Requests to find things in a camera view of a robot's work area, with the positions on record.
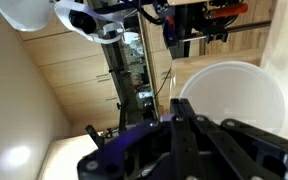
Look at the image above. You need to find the black camera on stand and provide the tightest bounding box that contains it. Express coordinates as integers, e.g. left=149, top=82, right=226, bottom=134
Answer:
left=85, top=125, right=118, bottom=149

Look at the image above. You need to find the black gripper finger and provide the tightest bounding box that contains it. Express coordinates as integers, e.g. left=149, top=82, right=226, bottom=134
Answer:
left=170, top=98, right=195, bottom=117

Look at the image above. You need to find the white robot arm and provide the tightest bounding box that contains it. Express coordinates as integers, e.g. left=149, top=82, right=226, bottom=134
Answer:
left=0, top=0, right=125, bottom=44

